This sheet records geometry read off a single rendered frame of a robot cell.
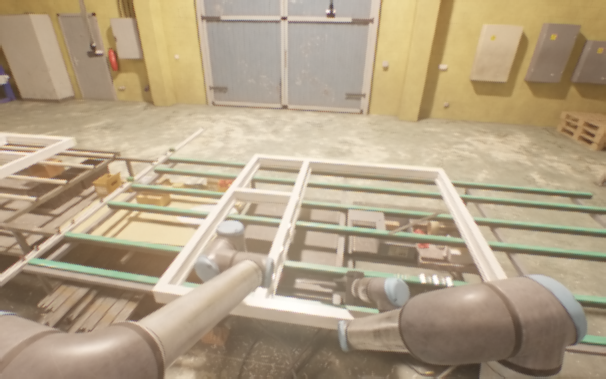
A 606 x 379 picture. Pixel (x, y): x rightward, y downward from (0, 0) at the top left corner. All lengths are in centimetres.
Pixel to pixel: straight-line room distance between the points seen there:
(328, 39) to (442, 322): 700
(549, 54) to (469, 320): 777
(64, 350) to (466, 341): 52
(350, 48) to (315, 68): 88
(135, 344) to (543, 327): 57
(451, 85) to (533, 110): 196
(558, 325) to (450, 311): 16
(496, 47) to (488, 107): 131
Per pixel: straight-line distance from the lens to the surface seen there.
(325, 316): 121
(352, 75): 733
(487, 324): 53
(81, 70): 1028
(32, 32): 1024
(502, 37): 773
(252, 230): 217
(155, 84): 852
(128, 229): 237
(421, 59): 710
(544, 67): 817
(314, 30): 732
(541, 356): 62
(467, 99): 794
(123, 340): 47
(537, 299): 59
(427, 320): 55
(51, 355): 47
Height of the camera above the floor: 189
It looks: 29 degrees down
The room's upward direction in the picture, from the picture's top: 1 degrees clockwise
